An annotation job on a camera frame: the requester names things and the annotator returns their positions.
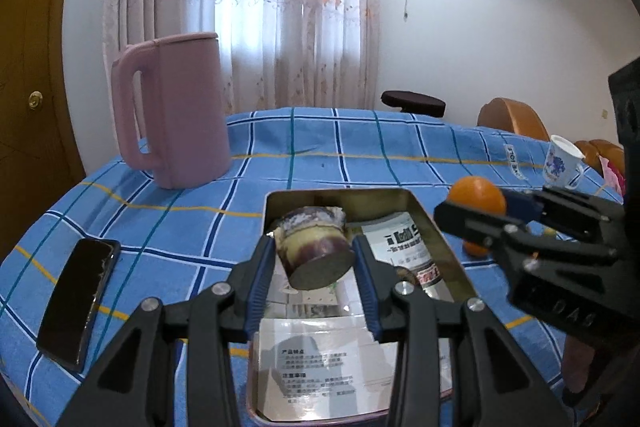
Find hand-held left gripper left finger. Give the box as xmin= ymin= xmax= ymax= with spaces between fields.
xmin=55 ymin=234 xmax=278 ymax=427

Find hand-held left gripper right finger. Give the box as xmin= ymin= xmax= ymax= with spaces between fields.
xmin=351 ymin=234 xmax=566 ymax=427

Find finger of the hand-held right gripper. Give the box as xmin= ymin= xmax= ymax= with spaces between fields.
xmin=501 ymin=186 xmax=626 ymax=242
xmin=433 ymin=201 xmax=618 ymax=269

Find orange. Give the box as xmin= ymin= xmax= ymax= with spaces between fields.
xmin=446 ymin=176 xmax=507 ymax=257

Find metal tin box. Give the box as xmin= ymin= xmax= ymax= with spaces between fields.
xmin=246 ymin=188 xmax=482 ymax=426

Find purple layered dessert cup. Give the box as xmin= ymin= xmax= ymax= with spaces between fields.
xmin=272 ymin=205 xmax=354 ymax=292

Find person's right hand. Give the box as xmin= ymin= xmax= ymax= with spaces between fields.
xmin=561 ymin=336 xmax=603 ymax=409

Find folded white paper packets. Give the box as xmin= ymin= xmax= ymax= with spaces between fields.
xmin=267 ymin=252 xmax=372 ymax=320

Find white cup with blue print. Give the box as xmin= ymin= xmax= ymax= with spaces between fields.
xmin=542 ymin=134 xmax=586 ymax=190

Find pink cloth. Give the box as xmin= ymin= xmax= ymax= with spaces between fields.
xmin=599 ymin=156 xmax=627 ymax=198

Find dark round stool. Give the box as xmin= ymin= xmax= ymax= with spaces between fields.
xmin=380 ymin=90 xmax=447 ymax=118

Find blue plaid tablecloth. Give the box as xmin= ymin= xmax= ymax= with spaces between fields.
xmin=0 ymin=107 xmax=627 ymax=427

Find black smartphone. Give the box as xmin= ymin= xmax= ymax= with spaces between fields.
xmin=36 ymin=238 xmax=122 ymax=372

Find pink plastic pitcher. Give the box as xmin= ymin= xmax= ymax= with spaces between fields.
xmin=110 ymin=32 xmax=232 ymax=190

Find white floral curtain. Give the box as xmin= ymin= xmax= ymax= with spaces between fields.
xmin=101 ymin=0 xmax=382 ymax=118

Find wooden door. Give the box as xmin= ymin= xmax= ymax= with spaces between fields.
xmin=0 ymin=0 xmax=103 ymax=260

